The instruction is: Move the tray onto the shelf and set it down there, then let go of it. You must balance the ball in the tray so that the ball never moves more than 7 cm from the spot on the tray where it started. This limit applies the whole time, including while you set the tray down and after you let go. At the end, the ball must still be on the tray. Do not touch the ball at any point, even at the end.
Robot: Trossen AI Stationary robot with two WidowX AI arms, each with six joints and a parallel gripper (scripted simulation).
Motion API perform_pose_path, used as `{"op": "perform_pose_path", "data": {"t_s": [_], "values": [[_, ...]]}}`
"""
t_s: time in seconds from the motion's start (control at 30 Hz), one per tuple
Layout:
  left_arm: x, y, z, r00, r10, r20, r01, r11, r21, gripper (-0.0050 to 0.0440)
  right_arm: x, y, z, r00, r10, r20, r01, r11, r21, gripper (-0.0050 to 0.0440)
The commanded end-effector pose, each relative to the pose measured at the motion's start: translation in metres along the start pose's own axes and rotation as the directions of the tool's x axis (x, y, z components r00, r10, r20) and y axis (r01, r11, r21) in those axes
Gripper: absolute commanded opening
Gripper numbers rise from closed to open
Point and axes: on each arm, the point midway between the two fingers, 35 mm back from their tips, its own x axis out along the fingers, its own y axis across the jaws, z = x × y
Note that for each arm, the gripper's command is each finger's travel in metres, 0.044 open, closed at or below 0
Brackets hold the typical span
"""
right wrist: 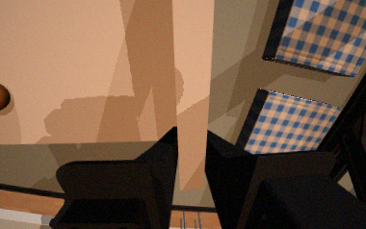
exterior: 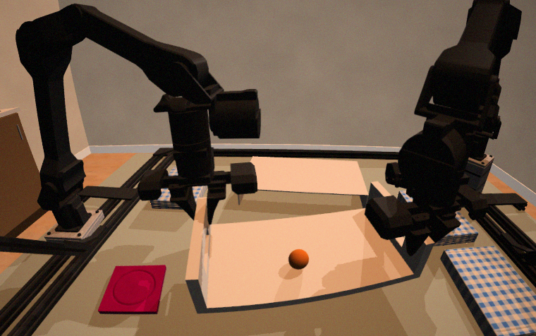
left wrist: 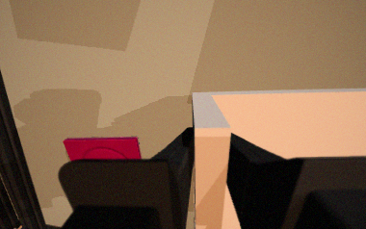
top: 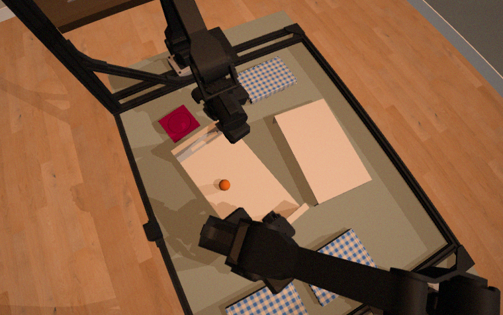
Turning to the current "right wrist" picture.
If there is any orange ball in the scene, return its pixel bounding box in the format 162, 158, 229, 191
0, 84, 11, 111

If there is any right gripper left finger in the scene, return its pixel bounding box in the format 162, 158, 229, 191
56, 126, 178, 229

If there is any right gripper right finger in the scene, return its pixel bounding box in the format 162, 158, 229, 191
205, 130, 336, 229

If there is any peach serving tray with black handled ends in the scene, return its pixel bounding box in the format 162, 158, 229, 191
0, 0, 214, 190

